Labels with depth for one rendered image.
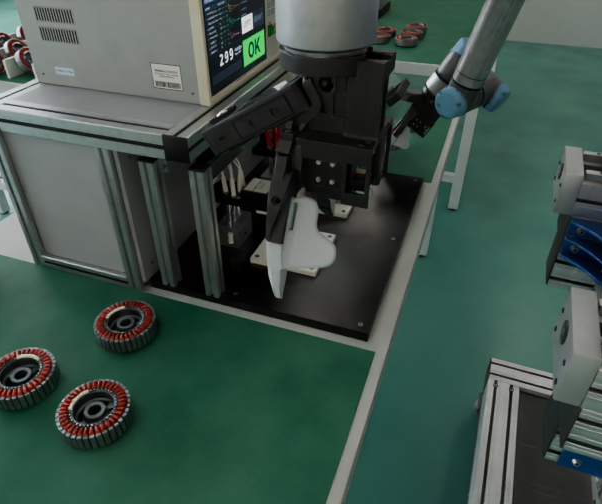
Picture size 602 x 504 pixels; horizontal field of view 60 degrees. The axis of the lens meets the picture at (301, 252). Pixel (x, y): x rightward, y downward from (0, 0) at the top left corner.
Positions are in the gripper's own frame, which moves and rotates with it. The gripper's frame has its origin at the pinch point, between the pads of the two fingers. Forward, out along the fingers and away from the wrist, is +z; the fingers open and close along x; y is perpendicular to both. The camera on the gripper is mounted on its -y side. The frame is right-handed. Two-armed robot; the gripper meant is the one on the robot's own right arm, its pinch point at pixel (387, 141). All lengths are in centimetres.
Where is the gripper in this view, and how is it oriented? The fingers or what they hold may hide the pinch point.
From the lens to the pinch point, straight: 161.0
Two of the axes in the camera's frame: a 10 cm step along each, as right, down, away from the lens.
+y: 8.2, 5.8, 0.6
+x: 3.4, -5.6, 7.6
